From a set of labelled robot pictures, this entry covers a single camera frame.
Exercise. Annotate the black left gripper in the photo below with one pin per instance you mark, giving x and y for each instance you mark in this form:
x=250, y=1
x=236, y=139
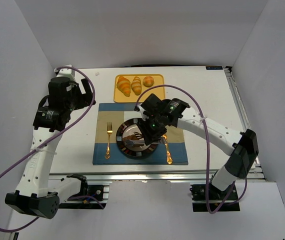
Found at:
x=81, y=93

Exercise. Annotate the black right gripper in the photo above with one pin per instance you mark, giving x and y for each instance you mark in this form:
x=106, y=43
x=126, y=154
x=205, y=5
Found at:
x=150, y=135

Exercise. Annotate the brown chocolate croissant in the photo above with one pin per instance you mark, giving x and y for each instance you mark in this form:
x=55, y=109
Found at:
x=134, y=140

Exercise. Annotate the small striped croissant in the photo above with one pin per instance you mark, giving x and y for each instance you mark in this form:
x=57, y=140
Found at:
x=136, y=85

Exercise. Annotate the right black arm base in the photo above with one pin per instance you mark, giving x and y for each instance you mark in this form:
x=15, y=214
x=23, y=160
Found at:
x=198, y=196

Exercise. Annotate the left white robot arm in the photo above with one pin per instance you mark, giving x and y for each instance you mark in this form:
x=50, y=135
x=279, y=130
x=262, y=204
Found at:
x=33, y=196

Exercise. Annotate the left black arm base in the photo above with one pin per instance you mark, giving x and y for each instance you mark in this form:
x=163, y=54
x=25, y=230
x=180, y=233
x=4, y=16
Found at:
x=96, y=199

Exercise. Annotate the round orange bun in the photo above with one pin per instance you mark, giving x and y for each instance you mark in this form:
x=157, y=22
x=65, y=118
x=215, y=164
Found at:
x=148, y=81

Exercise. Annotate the yellow plastic tray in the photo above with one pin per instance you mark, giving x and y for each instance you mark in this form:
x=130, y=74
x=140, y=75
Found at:
x=120, y=97

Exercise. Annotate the dark rimmed ceramic plate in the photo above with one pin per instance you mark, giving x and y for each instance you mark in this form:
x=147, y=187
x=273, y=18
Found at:
x=128, y=128

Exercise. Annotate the blue beige checked placemat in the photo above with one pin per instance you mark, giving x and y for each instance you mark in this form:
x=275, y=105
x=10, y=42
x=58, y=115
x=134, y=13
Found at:
x=117, y=113

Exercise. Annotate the gold knife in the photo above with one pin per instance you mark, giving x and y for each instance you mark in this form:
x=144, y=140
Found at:
x=168, y=154

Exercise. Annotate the large striped croissant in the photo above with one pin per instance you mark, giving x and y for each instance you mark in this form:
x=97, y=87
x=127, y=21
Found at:
x=124, y=85

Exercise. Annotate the gold fork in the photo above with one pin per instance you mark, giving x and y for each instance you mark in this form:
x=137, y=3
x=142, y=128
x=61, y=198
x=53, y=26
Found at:
x=109, y=133

